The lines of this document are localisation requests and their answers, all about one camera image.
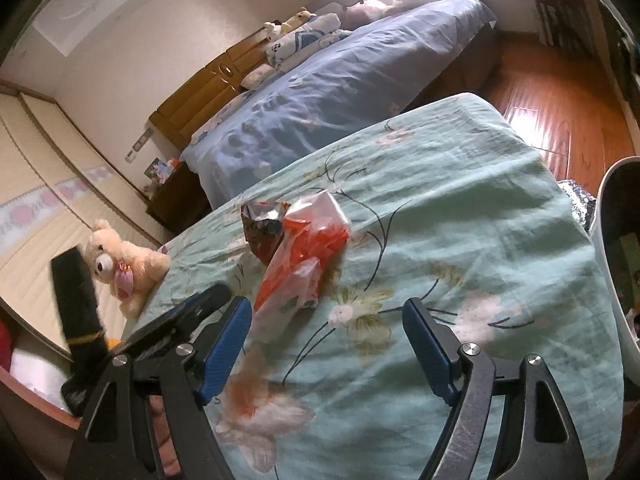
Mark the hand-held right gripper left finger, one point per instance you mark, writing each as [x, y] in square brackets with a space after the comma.
[225, 350]

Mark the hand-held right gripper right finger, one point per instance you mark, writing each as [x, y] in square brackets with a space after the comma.
[430, 350]

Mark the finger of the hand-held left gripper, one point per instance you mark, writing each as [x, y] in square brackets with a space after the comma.
[195, 307]

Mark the dark foil snack wrapper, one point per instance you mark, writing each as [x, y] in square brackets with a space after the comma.
[260, 235]

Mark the red clear plastic bag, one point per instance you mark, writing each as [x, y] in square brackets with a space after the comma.
[310, 245]

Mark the white round waste bin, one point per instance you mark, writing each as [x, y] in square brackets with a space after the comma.
[602, 240]

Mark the cream teddy bear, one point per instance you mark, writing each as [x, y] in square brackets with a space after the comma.
[130, 260]

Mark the dark wooden nightstand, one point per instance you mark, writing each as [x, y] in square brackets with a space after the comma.
[175, 200]

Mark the teal floral blanket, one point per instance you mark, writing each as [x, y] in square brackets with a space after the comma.
[450, 210]

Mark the colourful items on nightstand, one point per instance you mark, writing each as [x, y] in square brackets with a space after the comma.
[161, 169]

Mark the white sliding wardrobe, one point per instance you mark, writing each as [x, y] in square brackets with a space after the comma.
[60, 200]

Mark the silver foil mat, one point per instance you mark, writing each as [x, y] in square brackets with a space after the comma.
[575, 205]

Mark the brown wooden headboard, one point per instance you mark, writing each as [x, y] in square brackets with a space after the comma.
[200, 95]

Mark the white flat pillow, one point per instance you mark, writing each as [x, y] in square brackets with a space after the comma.
[260, 77]

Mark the bed with blue cover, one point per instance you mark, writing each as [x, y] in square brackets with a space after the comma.
[325, 100]

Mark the panda print pillow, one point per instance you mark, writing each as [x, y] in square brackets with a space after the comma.
[300, 45]

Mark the cream plush toy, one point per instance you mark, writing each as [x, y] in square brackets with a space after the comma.
[300, 16]
[272, 27]

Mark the pink plush toy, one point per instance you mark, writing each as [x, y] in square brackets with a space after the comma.
[370, 9]

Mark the wall switch panel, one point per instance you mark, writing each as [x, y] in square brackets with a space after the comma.
[137, 146]

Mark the dark wooden bed frame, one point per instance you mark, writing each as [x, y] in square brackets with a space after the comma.
[470, 65]

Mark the wall radiator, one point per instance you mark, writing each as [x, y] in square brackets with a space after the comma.
[560, 20]

